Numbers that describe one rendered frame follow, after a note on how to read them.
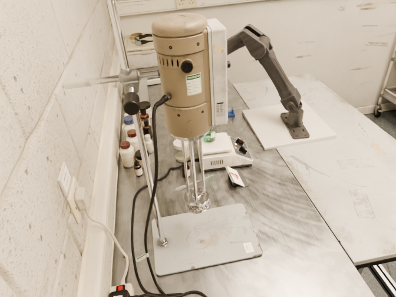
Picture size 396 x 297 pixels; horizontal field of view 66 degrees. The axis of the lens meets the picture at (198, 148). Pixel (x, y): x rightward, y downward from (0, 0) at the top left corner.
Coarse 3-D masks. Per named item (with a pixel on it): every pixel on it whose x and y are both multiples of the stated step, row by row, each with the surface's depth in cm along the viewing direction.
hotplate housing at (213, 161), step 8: (232, 144) 116; (224, 152) 112; (232, 152) 112; (208, 160) 111; (216, 160) 112; (224, 160) 112; (232, 160) 112; (240, 160) 113; (248, 160) 113; (200, 168) 113; (208, 168) 113; (216, 168) 114; (224, 168) 115
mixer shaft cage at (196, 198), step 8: (192, 144) 70; (200, 144) 71; (184, 152) 73; (192, 152) 68; (200, 152) 73; (184, 160) 74; (192, 160) 70; (200, 160) 74; (184, 168) 76; (192, 168) 71; (192, 176) 73; (192, 192) 81; (200, 192) 81; (184, 200) 79; (192, 200) 79; (200, 200) 79; (208, 200) 79; (192, 208) 79; (200, 208) 79
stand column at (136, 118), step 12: (108, 0) 50; (120, 24) 53; (120, 36) 54; (120, 48) 55; (120, 60) 56; (144, 144) 67; (144, 156) 69; (144, 168) 71; (156, 204) 78; (156, 216) 81
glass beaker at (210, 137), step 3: (210, 129) 111; (213, 129) 111; (210, 132) 111; (213, 132) 112; (207, 135) 112; (210, 135) 112; (213, 135) 113; (204, 138) 114; (207, 138) 113; (210, 138) 113; (213, 138) 114; (204, 141) 114; (207, 141) 114; (210, 141) 114; (213, 141) 114
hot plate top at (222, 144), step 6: (216, 138) 116; (222, 138) 116; (228, 138) 116; (198, 144) 115; (204, 144) 114; (210, 144) 113; (216, 144) 113; (222, 144) 113; (228, 144) 113; (204, 150) 111; (210, 150) 110; (216, 150) 110; (222, 150) 110; (228, 150) 110
